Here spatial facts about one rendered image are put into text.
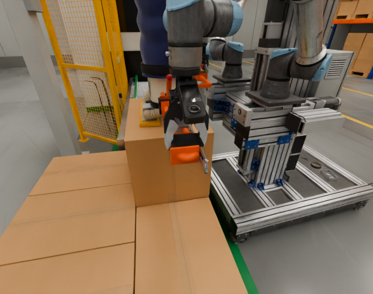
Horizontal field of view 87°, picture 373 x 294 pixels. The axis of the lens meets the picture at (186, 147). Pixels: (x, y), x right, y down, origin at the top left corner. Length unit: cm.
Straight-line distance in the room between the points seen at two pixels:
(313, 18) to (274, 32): 48
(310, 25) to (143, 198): 101
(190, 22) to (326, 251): 171
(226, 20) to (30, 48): 197
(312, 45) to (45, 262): 136
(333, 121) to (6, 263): 162
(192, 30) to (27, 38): 195
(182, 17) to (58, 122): 211
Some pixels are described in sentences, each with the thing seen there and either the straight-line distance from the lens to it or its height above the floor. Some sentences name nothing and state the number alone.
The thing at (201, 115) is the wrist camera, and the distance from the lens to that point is 40.
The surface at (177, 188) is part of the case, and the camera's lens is 105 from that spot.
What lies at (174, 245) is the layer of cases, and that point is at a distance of 96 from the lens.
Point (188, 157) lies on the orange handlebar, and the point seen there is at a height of 108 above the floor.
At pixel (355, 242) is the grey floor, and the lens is 203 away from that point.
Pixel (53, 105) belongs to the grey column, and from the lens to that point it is 238.
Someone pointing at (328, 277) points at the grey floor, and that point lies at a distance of 175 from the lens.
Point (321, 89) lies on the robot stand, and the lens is 155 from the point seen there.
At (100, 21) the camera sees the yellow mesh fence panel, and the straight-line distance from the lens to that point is 220.
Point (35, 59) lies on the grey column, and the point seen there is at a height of 112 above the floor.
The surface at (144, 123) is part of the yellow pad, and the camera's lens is 97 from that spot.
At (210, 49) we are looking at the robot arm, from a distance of 159.
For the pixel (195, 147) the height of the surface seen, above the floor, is 109.
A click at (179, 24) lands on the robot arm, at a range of 45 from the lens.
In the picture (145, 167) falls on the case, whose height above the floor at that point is 79.
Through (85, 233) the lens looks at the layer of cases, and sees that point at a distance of 109.
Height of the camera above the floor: 135
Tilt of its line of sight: 31 degrees down
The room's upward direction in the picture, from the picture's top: straight up
